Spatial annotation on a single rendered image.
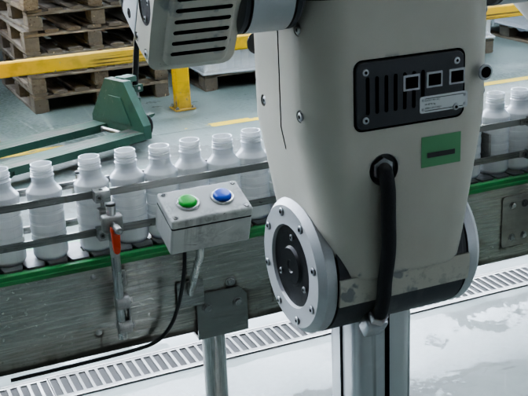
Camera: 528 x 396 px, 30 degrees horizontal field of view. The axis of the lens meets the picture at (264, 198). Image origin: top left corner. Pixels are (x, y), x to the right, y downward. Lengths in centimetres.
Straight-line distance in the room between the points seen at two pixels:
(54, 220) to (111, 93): 449
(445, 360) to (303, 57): 252
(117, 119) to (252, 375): 310
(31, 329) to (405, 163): 86
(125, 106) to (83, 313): 439
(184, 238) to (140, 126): 442
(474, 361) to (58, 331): 198
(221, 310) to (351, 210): 80
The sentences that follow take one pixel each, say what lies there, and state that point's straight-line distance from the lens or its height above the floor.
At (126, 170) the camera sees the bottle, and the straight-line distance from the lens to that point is 171.
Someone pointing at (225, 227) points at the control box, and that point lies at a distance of 160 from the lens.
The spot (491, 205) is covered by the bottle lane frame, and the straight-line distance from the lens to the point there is 205.
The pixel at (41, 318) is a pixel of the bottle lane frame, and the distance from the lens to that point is 172.
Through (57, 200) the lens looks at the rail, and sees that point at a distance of 167.
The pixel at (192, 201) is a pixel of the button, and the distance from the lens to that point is 158.
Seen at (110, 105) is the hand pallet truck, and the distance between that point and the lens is 619.
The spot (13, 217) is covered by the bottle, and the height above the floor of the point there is 109.
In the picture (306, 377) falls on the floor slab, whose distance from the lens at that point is 333.
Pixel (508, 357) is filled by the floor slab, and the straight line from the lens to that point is 349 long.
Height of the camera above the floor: 163
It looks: 19 degrees down
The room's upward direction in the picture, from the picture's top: 2 degrees counter-clockwise
